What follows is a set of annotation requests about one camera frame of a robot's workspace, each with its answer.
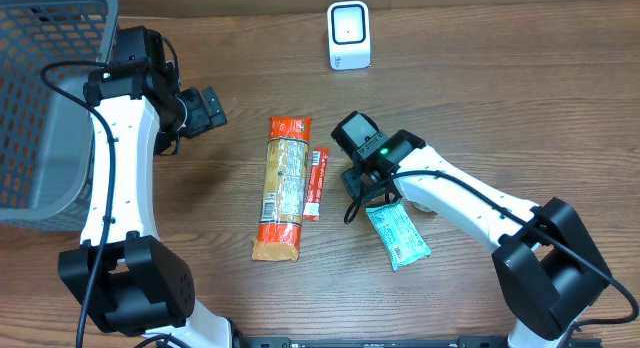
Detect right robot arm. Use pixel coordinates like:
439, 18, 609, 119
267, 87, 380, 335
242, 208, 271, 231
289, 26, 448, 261
331, 129, 610, 347

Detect red snack stick packet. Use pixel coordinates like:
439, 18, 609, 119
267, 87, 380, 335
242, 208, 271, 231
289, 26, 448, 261
303, 147, 329, 221

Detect white barcode scanner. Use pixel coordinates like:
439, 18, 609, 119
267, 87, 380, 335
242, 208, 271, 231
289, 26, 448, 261
326, 0, 371, 71

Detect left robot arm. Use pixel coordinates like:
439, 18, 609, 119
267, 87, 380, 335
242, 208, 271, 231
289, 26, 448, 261
54, 57, 248, 347

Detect grey plastic mesh basket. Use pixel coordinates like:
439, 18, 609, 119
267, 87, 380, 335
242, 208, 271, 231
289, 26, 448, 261
1, 0, 119, 231

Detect long orange pasta packet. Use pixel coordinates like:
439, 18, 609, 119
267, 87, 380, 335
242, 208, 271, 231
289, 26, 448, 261
252, 116, 312, 261

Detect green lid spice jar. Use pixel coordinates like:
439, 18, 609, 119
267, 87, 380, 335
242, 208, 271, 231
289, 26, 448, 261
412, 202, 435, 213

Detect teal wet wipes pack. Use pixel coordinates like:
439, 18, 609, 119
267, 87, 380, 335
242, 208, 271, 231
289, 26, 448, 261
366, 202, 432, 271

